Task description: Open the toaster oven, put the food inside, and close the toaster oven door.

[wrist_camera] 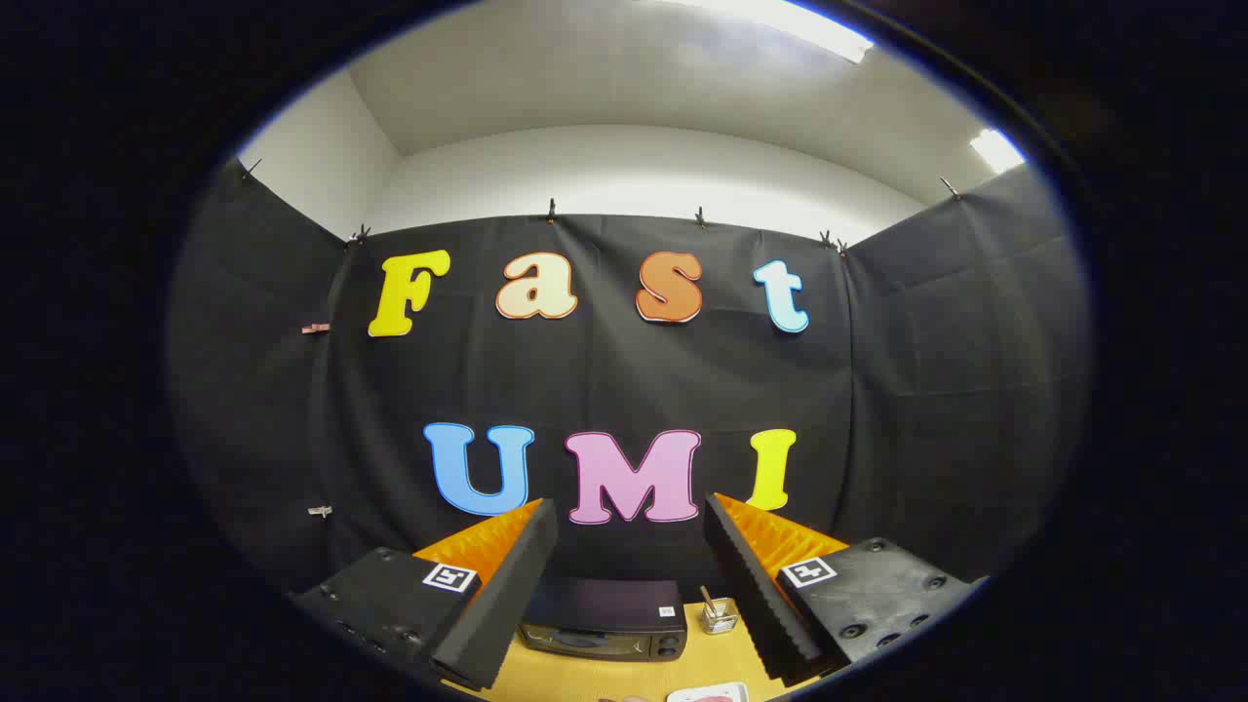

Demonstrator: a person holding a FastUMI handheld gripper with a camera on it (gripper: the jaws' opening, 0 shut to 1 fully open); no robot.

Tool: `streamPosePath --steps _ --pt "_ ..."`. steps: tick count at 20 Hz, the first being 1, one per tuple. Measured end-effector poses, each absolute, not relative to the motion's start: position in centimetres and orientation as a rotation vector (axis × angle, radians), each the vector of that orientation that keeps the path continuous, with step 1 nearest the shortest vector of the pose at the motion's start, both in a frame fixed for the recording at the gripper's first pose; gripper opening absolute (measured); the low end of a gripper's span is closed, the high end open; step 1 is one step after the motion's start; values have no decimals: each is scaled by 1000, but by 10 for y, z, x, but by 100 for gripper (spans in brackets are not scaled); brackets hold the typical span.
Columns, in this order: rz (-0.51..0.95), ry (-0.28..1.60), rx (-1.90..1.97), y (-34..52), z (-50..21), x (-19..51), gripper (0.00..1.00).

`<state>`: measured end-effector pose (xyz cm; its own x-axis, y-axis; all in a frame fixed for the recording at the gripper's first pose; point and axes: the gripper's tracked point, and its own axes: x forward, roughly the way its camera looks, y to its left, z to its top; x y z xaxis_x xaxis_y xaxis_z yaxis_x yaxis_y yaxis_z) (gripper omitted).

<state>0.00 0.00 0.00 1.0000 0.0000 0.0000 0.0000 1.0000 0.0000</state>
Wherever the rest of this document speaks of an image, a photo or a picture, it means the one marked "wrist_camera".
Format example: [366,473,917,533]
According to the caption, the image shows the black toaster oven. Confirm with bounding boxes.
[517,577,689,663]

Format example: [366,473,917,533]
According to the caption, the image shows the black backdrop cloth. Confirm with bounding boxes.
[168,161,1093,605]

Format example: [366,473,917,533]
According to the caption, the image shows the small glass jar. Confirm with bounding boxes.
[700,585,739,636]

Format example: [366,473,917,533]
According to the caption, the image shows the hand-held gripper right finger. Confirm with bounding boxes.
[703,492,986,687]

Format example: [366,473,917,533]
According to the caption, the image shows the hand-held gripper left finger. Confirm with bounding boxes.
[292,498,560,693]

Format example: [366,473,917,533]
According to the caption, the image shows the small ceiling light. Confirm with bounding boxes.
[970,129,1027,175]

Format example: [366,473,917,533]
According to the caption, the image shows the long ceiling light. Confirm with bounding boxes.
[673,0,874,64]

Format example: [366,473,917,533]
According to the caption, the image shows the row of black cloth clips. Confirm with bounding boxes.
[239,156,966,259]

